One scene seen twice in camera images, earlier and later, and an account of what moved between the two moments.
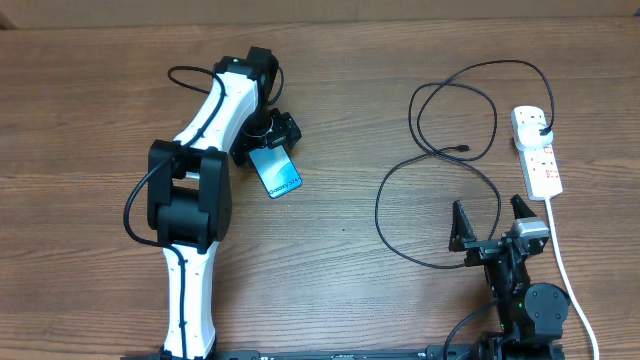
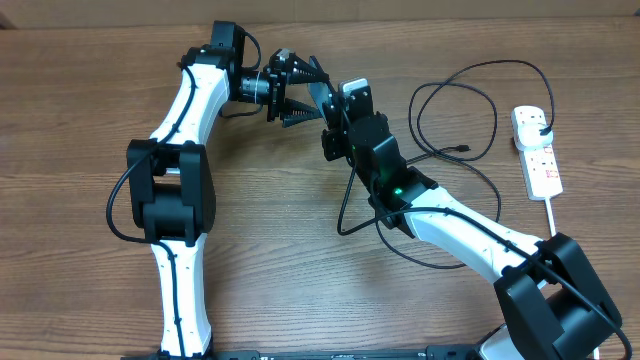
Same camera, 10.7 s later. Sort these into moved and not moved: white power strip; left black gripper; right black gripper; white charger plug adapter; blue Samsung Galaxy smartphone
Moved: right black gripper; left black gripper; blue Samsung Galaxy smartphone
Not moved: white charger plug adapter; white power strip
